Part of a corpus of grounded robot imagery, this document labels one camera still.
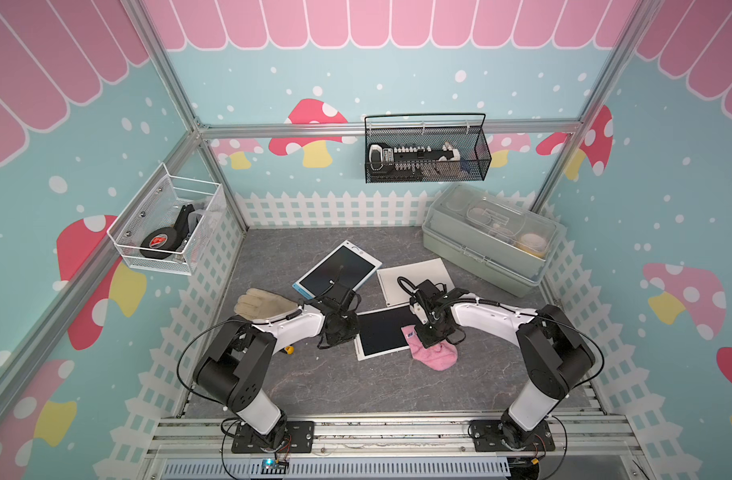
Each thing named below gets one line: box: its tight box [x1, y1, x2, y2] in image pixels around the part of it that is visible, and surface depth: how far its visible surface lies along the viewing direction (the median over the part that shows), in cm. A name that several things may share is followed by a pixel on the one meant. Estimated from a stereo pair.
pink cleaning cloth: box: [401, 325, 458, 371], surface depth 85 cm
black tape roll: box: [140, 227, 179, 259], surface depth 71 cm
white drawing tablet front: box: [376, 258, 455, 307], surface depth 109 cm
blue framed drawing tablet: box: [292, 240, 383, 300], surface depth 111 cm
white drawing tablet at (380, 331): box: [354, 303, 417, 362], surface depth 93 cm
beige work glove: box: [234, 288, 299, 319], surface depth 99 cm
